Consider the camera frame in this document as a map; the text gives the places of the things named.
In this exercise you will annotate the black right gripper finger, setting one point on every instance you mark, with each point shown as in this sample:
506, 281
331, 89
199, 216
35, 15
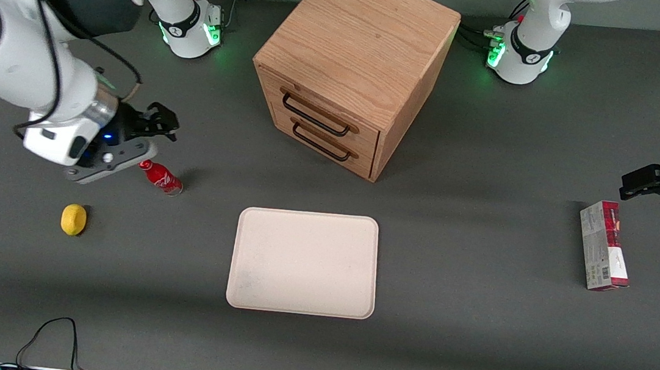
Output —
162, 113
165, 130

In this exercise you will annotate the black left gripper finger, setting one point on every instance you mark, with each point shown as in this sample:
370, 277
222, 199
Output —
642, 189
644, 175

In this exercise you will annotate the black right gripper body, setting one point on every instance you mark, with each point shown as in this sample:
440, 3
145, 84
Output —
126, 125

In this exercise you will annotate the wooden drawer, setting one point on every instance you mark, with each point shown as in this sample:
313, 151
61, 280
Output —
365, 138
363, 163

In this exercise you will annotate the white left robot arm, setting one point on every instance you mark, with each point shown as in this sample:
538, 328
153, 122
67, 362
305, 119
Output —
527, 58

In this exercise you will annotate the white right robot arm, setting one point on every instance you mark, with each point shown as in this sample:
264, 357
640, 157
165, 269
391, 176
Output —
12, 53

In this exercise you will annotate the wooden drawer cabinet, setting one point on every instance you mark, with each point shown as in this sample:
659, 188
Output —
358, 35

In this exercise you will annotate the red cola bottle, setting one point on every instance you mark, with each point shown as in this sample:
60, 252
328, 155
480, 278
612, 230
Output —
164, 178

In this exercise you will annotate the red and white carton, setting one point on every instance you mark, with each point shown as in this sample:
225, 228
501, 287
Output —
602, 250

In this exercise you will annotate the yellow lemon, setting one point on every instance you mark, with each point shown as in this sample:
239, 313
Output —
73, 219

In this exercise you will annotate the beige plastic tray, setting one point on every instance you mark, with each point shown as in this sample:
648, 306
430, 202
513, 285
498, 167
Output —
303, 262

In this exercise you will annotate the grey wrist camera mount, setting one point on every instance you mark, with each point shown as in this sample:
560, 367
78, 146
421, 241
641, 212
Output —
114, 162

